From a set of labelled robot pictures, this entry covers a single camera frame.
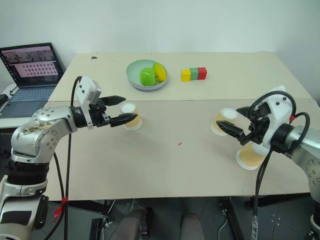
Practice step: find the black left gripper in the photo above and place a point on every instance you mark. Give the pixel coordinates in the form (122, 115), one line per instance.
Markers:
(98, 116)

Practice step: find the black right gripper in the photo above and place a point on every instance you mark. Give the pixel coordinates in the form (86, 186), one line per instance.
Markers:
(257, 125)

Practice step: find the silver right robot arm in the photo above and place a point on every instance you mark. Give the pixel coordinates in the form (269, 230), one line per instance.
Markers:
(305, 150)

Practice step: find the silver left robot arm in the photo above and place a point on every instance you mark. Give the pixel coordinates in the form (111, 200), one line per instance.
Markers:
(37, 135)

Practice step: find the orange paper cup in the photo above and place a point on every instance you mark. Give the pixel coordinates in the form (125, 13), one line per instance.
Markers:
(250, 160)
(228, 113)
(128, 108)

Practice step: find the pale green bowl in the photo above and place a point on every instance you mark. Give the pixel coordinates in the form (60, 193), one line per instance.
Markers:
(133, 75)

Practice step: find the green toy fruit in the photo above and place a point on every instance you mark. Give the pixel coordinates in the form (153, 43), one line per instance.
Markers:
(147, 77)

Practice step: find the yellow toy fruit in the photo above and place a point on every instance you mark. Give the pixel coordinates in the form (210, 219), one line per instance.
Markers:
(161, 72)

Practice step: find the red right wrist connector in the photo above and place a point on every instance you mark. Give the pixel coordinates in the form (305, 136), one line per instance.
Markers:
(294, 117)

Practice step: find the red cube block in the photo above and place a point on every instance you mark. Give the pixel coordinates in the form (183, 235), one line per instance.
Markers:
(202, 73)

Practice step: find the green cube block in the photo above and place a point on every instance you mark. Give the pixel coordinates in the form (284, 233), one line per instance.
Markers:
(194, 74)

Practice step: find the yellow cube block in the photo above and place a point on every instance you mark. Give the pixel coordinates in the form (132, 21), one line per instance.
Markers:
(185, 75)

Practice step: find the open laptop computer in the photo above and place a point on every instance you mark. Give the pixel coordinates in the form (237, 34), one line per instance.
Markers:
(32, 65)

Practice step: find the red tape strip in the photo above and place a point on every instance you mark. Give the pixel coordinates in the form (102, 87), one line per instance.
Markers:
(61, 207)

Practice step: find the dark rounded robot leg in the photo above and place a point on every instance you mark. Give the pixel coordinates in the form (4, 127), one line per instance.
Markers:
(191, 225)
(132, 225)

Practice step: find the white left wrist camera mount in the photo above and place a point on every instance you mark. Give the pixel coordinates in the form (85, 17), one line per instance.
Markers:
(88, 90)

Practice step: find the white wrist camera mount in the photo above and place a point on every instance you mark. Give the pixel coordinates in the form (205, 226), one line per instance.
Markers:
(277, 110)
(88, 90)

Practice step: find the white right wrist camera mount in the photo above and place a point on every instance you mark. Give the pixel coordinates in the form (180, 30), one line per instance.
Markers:
(277, 110)

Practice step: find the black table frame leg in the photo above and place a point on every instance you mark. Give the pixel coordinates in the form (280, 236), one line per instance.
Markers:
(235, 217)
(82, 205)

